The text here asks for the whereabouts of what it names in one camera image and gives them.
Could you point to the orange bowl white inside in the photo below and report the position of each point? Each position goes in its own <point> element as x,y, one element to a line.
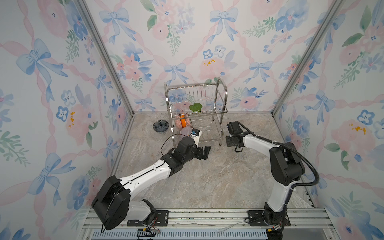
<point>183,121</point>

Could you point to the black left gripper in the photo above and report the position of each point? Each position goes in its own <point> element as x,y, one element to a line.
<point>205,152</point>

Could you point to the steel wire dish rack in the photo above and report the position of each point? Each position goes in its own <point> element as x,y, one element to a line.
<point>213,95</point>

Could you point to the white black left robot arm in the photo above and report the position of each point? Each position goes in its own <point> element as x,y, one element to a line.
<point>113,203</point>

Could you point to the dark blue petal bowl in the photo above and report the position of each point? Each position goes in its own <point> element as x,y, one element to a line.
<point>160,126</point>

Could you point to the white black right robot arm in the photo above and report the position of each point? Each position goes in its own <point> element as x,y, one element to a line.
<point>286,168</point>

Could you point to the aluminium corner post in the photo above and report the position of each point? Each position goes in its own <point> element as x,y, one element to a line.
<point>320,33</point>
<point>90,24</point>

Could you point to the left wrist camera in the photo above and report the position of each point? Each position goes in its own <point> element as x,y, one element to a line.
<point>195,135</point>

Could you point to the aluminium corner post right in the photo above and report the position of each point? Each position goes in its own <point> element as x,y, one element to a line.
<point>320,33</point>

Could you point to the green leaf rack ornament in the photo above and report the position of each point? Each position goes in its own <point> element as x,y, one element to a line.
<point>196,107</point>

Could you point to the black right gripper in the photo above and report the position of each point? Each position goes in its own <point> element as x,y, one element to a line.
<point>228,144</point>

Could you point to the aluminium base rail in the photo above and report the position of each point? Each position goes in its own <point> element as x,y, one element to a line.
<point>215,224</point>

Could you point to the aluminium corner post left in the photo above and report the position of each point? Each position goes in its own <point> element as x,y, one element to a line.
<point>90,24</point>

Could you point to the lavender bowl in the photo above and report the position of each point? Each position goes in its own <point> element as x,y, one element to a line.
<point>186,131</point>

